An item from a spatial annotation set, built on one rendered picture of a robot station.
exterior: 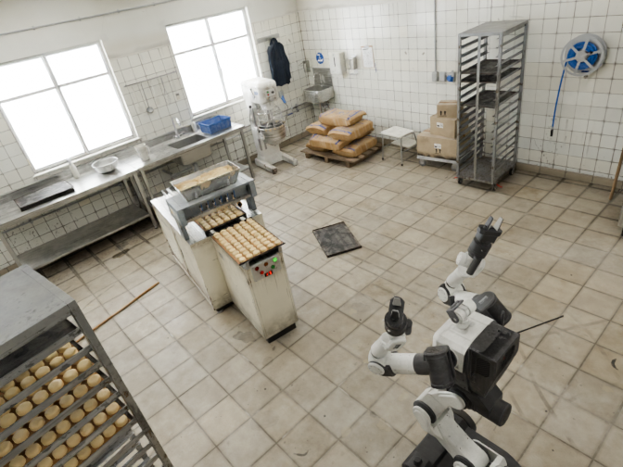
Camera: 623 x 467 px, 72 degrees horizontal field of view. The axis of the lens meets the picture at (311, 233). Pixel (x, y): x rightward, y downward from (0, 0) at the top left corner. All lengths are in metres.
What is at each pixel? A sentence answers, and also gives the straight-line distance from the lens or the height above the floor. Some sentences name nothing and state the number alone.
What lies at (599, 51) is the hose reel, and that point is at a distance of 5.48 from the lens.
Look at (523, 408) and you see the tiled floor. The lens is 3.35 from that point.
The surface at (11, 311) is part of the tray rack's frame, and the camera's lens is 1.86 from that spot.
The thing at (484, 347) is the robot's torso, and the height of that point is 1.23.
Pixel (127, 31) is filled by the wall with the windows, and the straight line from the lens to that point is 6.66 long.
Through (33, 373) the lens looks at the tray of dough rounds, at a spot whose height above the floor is 1.49.
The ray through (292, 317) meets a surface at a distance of 3.78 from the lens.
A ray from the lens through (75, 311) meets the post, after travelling 1.75.
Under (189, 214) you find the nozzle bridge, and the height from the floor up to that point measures 1.07.
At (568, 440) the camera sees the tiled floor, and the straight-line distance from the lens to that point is 3.28.
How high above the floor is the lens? 2.65
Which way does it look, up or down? 31 degrees down
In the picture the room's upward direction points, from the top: 11 degrees counter-clockwise
